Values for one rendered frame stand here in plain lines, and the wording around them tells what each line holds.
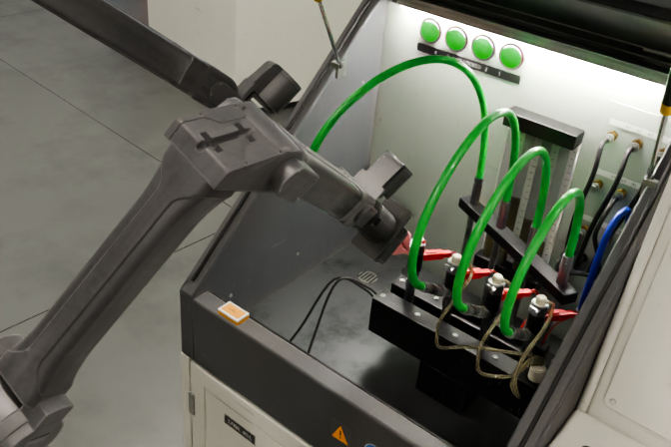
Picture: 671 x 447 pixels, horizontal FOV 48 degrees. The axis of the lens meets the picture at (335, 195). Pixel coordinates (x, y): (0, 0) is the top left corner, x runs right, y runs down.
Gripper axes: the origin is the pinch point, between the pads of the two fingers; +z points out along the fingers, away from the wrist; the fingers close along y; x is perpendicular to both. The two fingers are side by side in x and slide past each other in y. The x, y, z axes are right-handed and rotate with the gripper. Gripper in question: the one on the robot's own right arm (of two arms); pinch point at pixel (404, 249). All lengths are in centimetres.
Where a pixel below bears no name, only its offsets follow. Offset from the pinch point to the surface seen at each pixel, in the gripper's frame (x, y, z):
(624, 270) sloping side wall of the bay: -32.0, 17.3, 3.2
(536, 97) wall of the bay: 3.0, 37.8, 6.4
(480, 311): -17.1, -0.6, 3.5
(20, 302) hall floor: 162, -97, 54
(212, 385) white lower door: 19.8, -43.6, 5.2
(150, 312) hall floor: 133, -70, 81
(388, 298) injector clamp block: 2.7, -8.6, 9.2
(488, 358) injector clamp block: -18.6, -5.7, 12.8
